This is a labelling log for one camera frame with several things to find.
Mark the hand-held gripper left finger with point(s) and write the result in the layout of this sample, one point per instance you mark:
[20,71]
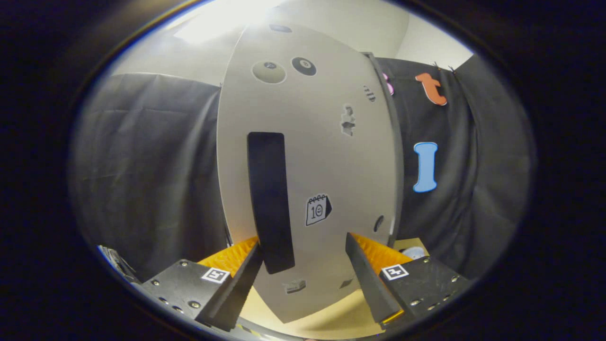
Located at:
[244,289]

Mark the black backdrop cloth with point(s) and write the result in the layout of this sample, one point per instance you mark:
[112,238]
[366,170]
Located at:
[151,166]

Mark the grey cabinet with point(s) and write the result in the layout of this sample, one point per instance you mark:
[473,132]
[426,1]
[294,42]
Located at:
[396,142]

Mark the blue white book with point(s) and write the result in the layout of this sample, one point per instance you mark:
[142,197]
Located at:
[117,261]

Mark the small white round object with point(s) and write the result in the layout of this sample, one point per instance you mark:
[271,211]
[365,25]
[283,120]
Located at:
[414,253]

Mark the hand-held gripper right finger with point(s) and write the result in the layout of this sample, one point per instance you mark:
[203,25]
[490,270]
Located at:
[367,284]

